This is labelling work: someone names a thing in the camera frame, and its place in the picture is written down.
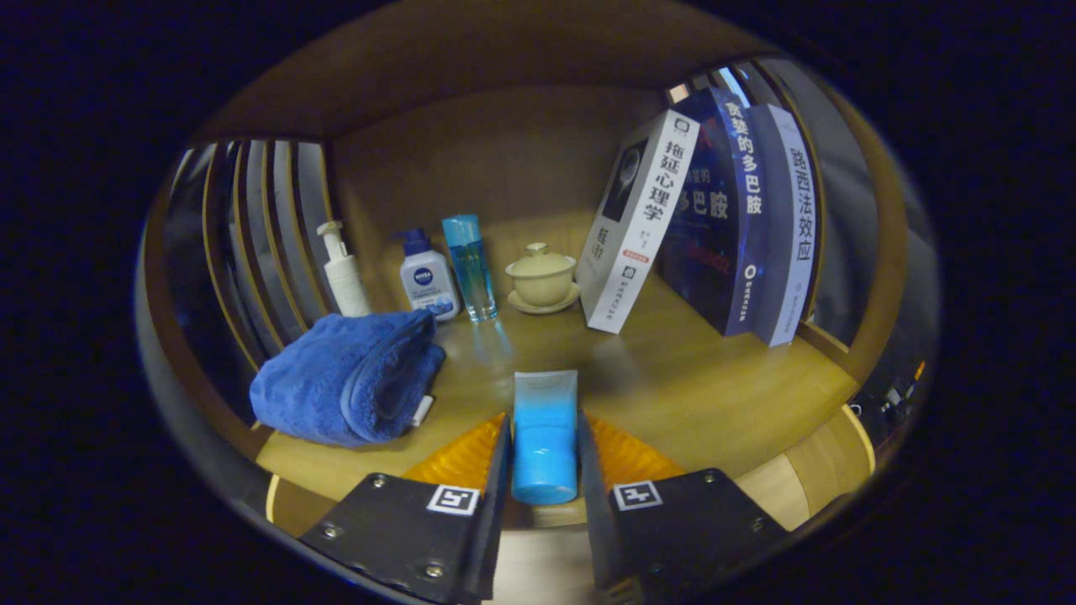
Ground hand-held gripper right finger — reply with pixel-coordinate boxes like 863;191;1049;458
576;410;791;593

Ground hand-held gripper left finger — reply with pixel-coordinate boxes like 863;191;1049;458
298;412;514;604

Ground blue cosmetic tube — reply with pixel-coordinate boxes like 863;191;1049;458
511;370;581;506

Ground wooden countertop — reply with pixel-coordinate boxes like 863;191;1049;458
255;214;860;532

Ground wooden cabinet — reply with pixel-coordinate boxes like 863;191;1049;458
139;0;913;471

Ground blue rolled towel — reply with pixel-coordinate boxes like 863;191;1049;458
249;309;446;448

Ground black device with orange tip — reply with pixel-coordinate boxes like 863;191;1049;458
857;360;930;438

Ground white bottle with blue cap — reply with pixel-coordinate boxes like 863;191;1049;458
397;228;462;323

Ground white pump bottle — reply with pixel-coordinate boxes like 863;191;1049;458
317;220;372;318

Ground clear blue bottle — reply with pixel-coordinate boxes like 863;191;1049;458
442;214;498;324

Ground beige lidded teacup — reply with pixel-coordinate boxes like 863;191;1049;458
505;243;582;315

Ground dark blue book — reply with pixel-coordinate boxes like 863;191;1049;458
654;87;770;337

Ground white book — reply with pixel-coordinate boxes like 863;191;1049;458
575;109;701;335

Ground pale purple book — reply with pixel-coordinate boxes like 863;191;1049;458
748;103;818;348

